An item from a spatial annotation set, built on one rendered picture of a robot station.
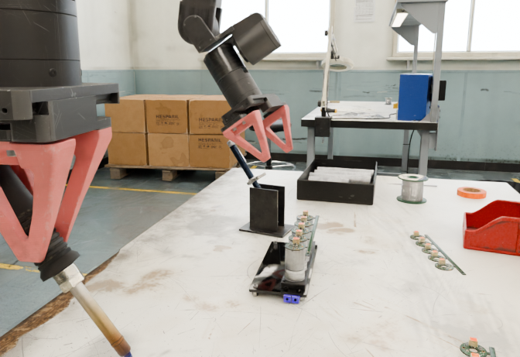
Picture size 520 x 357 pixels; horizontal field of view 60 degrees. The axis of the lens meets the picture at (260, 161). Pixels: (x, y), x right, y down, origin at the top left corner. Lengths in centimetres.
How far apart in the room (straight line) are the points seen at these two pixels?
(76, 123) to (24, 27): 5
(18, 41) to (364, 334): 42
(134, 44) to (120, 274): 501
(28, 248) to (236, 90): 52
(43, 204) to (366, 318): 39
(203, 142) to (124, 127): 75
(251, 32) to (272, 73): 425
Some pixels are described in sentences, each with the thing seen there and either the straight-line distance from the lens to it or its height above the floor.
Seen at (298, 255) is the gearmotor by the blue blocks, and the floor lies 80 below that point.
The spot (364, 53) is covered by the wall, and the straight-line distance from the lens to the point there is 490.
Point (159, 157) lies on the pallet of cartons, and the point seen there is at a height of 22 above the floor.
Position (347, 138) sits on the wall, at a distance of 495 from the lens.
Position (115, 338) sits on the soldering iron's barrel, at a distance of 31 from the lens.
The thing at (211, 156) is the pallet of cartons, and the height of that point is 24.
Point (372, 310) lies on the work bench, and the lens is 57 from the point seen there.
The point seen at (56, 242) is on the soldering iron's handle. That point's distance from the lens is 30.
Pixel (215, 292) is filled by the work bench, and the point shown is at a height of 75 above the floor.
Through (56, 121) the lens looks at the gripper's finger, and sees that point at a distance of 24.
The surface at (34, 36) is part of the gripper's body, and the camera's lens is 26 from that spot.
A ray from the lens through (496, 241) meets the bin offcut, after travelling 79.
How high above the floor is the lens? 103
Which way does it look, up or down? 12 degrees down
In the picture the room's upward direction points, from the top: straight up
